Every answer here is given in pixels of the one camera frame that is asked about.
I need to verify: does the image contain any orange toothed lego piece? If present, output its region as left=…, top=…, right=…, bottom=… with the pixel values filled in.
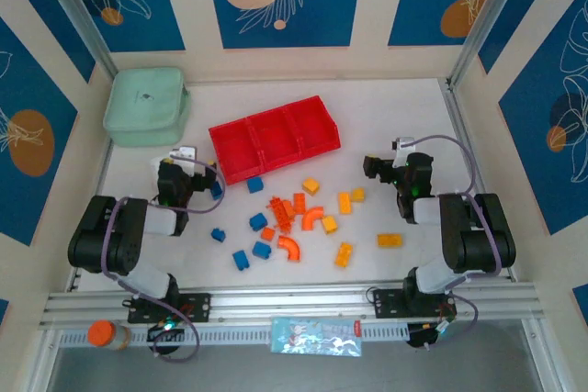
left=268, top=196, right=295, bottom=232

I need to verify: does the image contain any red three-compartment bin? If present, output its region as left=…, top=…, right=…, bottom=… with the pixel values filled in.
left=209, top=95, right=342, bottom=185

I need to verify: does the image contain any mint green zip pouch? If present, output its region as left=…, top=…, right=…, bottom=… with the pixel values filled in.
left=101, top=65, right=192, bottom=149

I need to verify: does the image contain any black controller board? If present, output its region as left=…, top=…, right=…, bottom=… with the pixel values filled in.
left=146, top=323, right=186, bottom=347
left=406, top=320, right=456, bottom=350

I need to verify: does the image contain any jar with orange lid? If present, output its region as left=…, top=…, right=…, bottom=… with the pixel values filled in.
left=87, top=319, right=132, bottom=351

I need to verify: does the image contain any blue printed wipes packet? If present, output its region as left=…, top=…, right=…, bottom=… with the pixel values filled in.
left=269, top=316, right=364, bottom=357

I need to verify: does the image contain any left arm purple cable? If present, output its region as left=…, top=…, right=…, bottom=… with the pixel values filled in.
left=101, top=155, right=227, bottom=281

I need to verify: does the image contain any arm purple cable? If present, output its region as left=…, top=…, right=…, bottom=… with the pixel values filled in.
left=403, top=134, right=504, bottom=276
left=101, top=155, right=227, bottom=281

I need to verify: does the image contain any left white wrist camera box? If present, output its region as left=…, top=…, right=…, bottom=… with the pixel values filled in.
left=168, top=145, right=198, bottom=164

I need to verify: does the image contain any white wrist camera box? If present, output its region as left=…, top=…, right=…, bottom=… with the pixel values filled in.
left=391, top=136, right=417, bottom=166
left=168, top=145, right=198, bottom=164

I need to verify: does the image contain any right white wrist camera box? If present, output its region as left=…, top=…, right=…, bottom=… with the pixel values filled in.
left=391, top=136, right=417, bottom=166

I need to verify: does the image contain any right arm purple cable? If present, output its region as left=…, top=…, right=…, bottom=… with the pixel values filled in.
left=403, top=134, right=504, bottom=276

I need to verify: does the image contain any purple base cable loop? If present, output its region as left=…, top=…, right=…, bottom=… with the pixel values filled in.
left=151, top=307, right=201, bottom=364
left=447, top=290, right=480, bottom=342

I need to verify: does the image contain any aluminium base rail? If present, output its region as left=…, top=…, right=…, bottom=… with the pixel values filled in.
left=39, top=281, right=548, bottom=331

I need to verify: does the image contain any white slotted cable duct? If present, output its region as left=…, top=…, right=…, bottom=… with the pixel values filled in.
left=59, top=323, right=410, bottom=347

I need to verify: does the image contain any aluminium frame post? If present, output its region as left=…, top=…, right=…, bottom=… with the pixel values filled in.
left=447, top=0, right=529, bottom=90
left=34, top=0, right=119, bottom=85

